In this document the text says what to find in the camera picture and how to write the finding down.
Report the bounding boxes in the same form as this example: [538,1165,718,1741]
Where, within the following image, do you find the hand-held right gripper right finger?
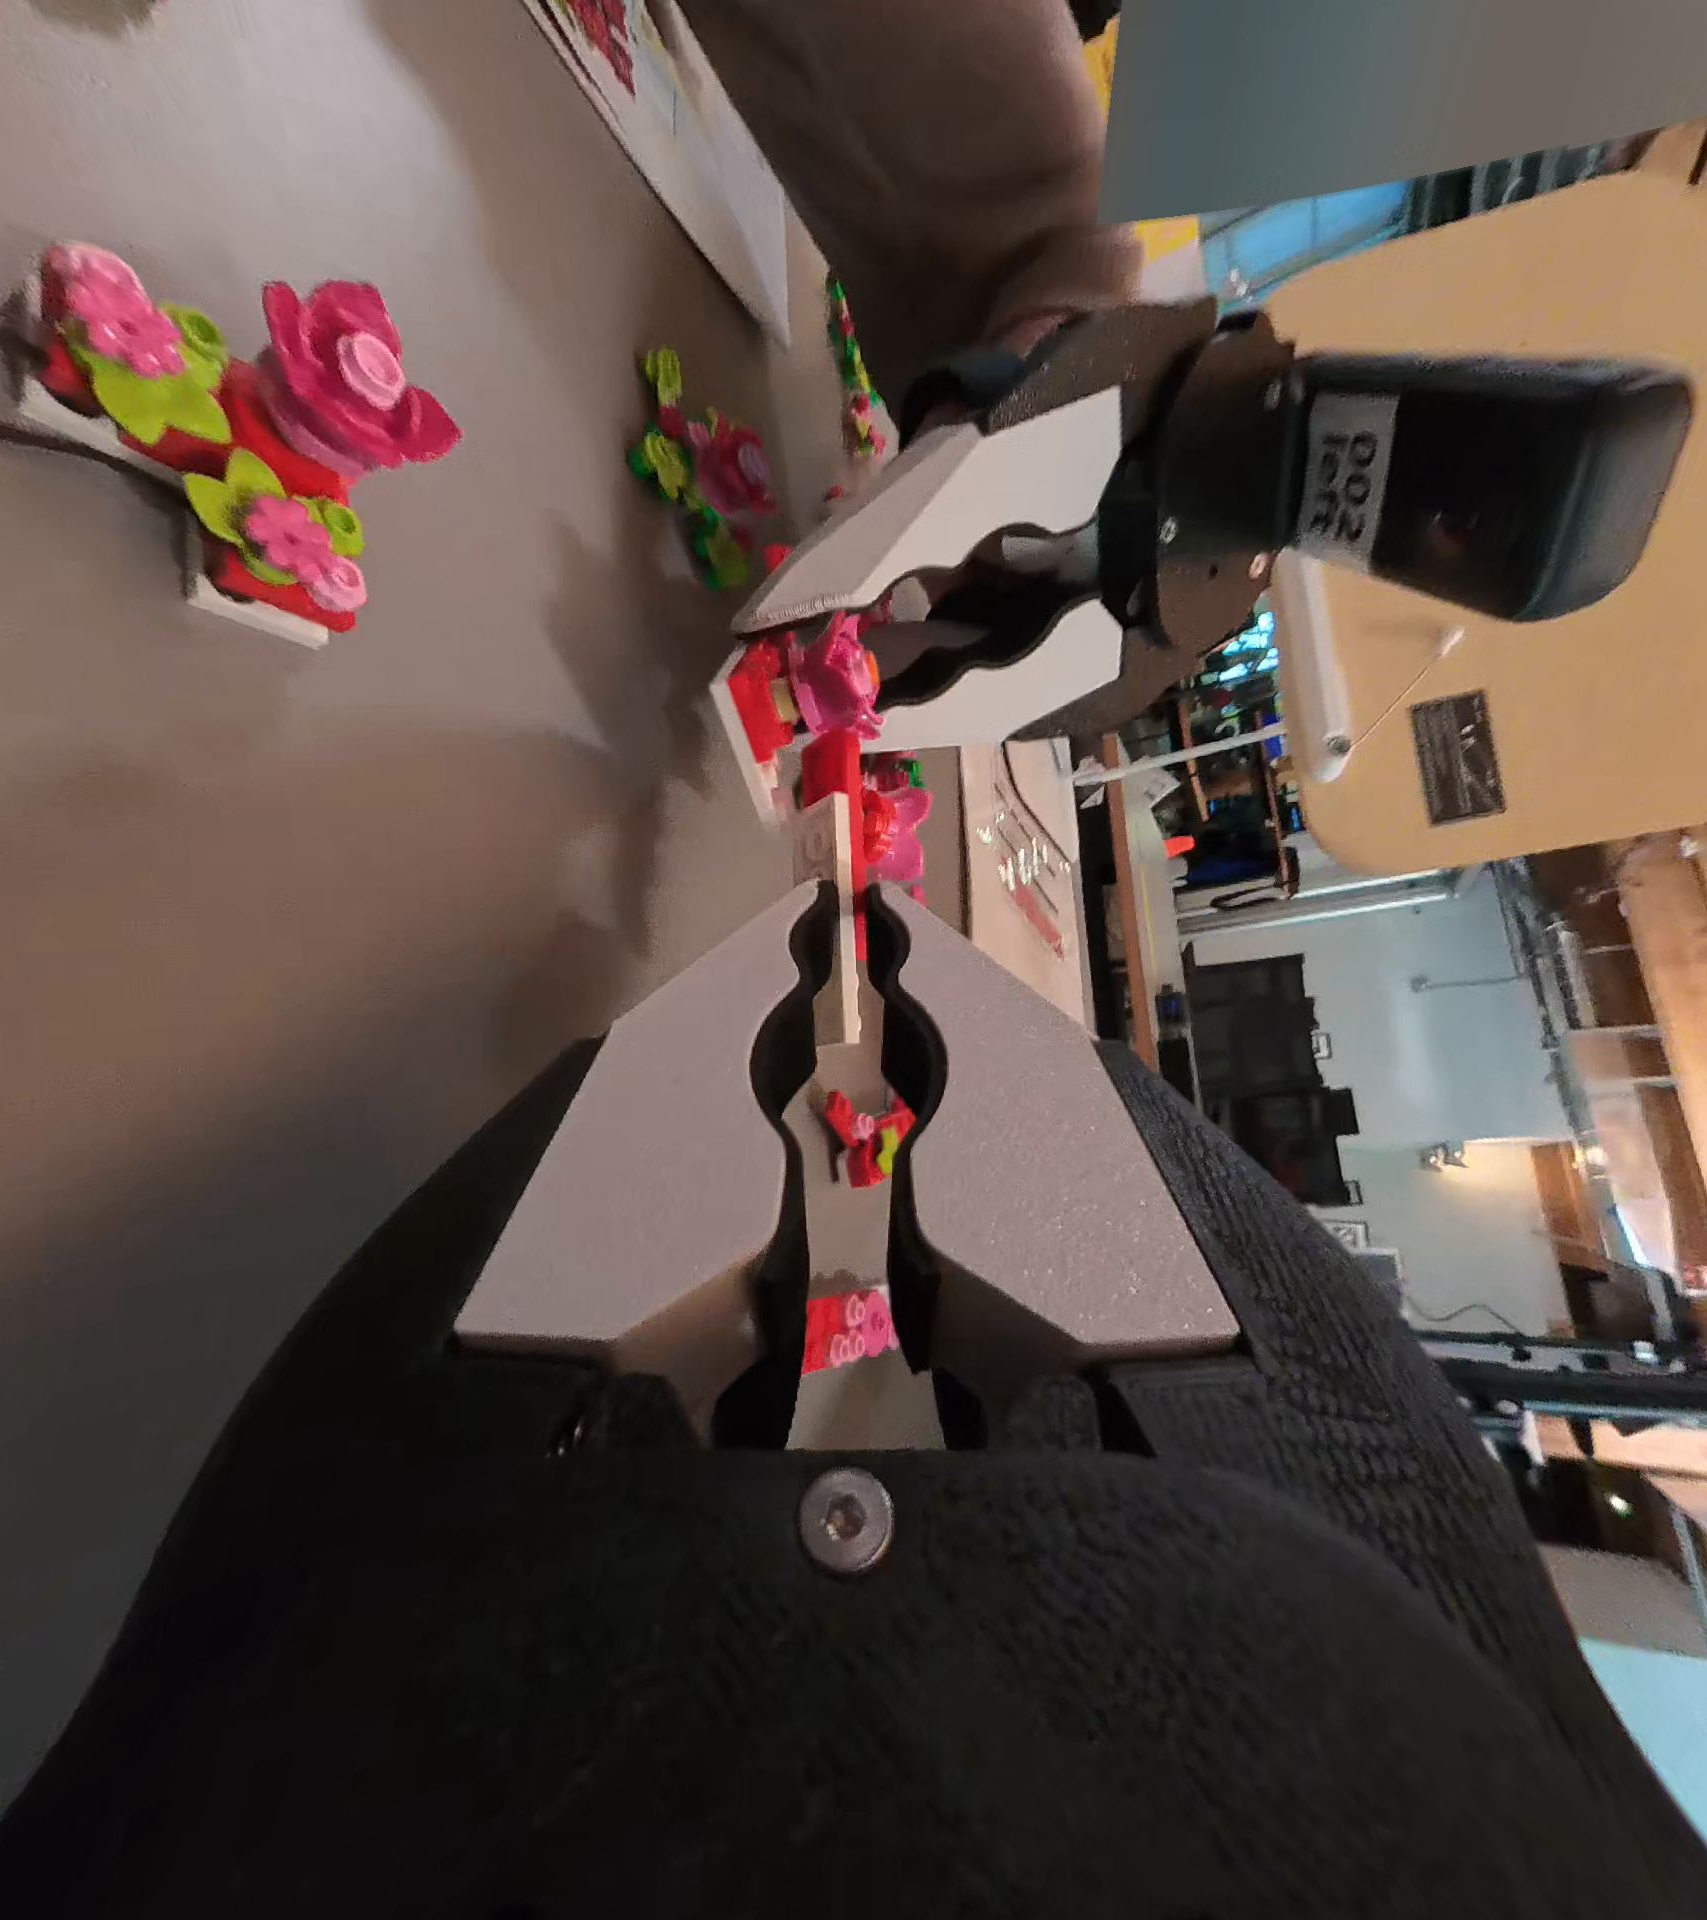
[866,882,1242,1446]

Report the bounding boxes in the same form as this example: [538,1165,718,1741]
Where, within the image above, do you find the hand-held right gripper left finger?
[454,882,820,1452]

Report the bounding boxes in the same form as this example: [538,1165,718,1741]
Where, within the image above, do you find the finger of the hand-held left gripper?
[730,381,1144,641]
[872,594,1140,752]

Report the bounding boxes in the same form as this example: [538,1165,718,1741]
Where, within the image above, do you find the curved red brick heart section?
[800,1089,918,1375]

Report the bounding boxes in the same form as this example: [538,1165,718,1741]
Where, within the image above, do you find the red brick section two roses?
[710,609,888,824]

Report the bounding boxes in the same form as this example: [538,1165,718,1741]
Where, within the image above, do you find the person's left forearm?
[680,0,1148,400]

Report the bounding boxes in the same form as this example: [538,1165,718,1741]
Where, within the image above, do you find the small brick flower cluster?
[824,270,892,461]

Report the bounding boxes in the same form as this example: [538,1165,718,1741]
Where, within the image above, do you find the clear bag with printed sheet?
[962,737,1096,1037]

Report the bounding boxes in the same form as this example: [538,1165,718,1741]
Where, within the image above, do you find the brick rose with green leaves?
[626,348,780,592]

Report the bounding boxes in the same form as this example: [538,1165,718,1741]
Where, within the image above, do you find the building instruction booklet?
[520,0,796,350]

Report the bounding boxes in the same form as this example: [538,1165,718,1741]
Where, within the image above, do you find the brick rose section with string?
[0,240,466,652]

